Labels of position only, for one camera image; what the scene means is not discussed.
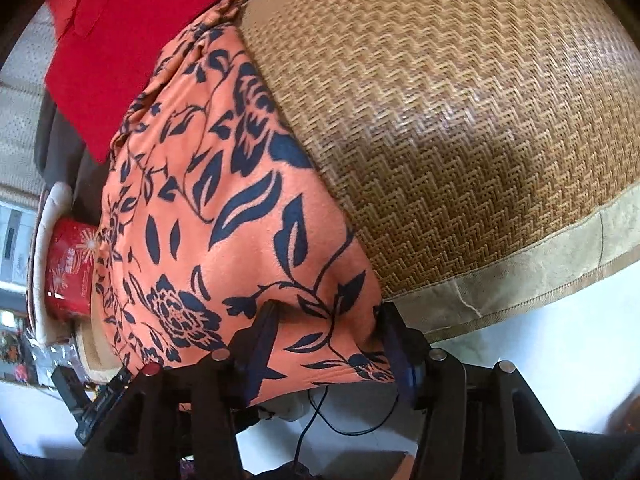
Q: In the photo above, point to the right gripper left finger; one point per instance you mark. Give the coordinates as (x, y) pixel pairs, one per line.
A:
(225, 382)

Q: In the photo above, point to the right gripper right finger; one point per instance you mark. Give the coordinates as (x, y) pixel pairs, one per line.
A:
(432, 382)

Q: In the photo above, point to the orange black floral garment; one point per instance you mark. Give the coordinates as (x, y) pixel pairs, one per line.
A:
(211, 210)

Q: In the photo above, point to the red gift box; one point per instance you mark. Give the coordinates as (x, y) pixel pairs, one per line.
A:
(69, 270)

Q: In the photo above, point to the white padded cushion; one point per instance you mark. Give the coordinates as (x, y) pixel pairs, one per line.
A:
(54, 205)

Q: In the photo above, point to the dark brown sofa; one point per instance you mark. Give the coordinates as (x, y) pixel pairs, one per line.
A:
(61, 156)

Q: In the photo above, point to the woven rattan mat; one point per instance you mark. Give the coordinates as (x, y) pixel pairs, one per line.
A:
(486, 151)

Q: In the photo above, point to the cream dotted curtain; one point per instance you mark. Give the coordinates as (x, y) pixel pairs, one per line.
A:
(22, 88)

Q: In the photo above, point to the red knitted cloth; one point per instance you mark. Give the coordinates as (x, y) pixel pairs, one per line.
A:
(105, 52)

